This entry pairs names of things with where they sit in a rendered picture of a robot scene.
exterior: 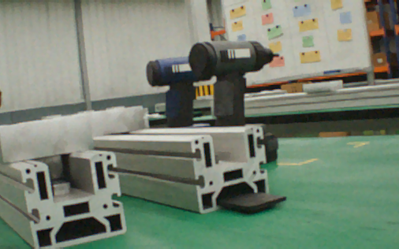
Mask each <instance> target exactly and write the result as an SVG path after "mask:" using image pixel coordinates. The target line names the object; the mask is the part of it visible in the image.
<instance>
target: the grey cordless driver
mask: <svg viewBox="0 0 399 249"><path fill-rule="evenodd" d="M276 57H279V54H274V52H273V51H272V50H271V49H268V48H266V47H263V46H262V45H261V44H260V43H257V42H256V41H251V42H247V41H243V40H229V41H208V42H202V43H195V45H194V46H193V47H192V49H191V50H190V52H189V56H188V63H189V66H190V68H191V70H192V71H193V74H195V75H196V76H217V81H215V83H213V115H214V116H215V117H216V128H233V127H260V128H261V129H262V131H263V139H256V145H264V150H265V157H266V163H268V162H273V161H275V160H277V159H278V152H277V149H278V138H276V135H275V134H273V133H267V128H266V125H264V124H247V125H245V112H244V94H246V93H247V78H246V77H244V76H246V75H245V74H246V73H249V72H258V71H260V70H261V69H263V68H264V66H265V65H268V64H270V63H271V62H272V61H273V60H274V58H276Z"/></svg>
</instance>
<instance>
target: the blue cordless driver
mask: <svg viewBox="0 0 399 249"><path fill-rule="evenodd" d="M146 77H147V82H148V84H149V85H151V86H152V87H156V86H158V87H165V86H170V89H169V90H167V91H166V112H165V117H166V118H168V125H167V129H175V128H210V125H208V124H193V99H196V86H195V85H193V83H198V82H199V81H207V80H211V78H212V76H196V75H195V74H193V71H192V70H191V68H190V66H189V63H188V56H186V57H177V58H160V59H155V61H153V60H152V61H149V63H147V73H146Z"/></svg>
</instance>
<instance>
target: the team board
mask: <svg viewBox="0 0 399 249"><path fill-rule="evenodd" d="M222 10H223V16H224V23H225V29H226V35H227V41H229V40H243V41H247V42H251V41H256V42H257V43H260V44H261V45H262V46H263V47H266V48H268V49H271V50H272V51H273V52H274V54H279V57H276V58H274V60H273V61H272V62H271V63H270V64H268V65H265V66H264V68H263V69H261V70H260V71H258V72H249V73H246V74H245V75H246V76H244V77H246V78H247V86H254V85H260V84H270V83H276V82H282V81H287V80H303V79H308V78H314V77H320V76H323V77H325V76H335V75H340V74H350V73H355V72H366V73H367V81H368V87H370V86H375V74H374V65H373V57H372V50H371V39H370V36H369V30H368V22H367V15H366V10H365V3H364V0H222Z"/></svg>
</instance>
